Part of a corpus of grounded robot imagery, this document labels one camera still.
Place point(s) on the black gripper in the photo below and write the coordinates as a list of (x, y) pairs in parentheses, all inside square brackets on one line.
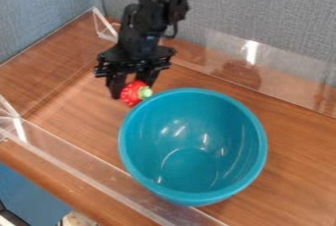
[(136, 55)]

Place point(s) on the red toy strawberry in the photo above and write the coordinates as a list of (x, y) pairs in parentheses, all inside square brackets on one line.
[(135, 92)]

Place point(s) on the blue plastic bowl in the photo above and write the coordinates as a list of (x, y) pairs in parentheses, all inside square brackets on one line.
[(193, 146)]

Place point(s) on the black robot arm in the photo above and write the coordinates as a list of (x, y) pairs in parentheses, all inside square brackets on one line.
[(151, 15)]

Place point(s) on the clear acrylic front barrier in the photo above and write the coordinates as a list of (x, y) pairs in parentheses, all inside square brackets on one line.
[(92, 184)]

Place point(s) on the clear acrylic barrier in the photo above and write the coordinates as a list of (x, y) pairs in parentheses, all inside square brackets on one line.
[(92, 184), (292, 77)]

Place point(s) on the clear acrylic back barrier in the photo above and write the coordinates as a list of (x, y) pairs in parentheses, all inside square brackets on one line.
[(292, 77)]

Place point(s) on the clear acrylic corner bracket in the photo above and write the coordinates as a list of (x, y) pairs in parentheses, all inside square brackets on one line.
[(105, 29)]

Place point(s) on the clear acrylic left bracket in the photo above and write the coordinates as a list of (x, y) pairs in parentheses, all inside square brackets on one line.
[(11, 122)]

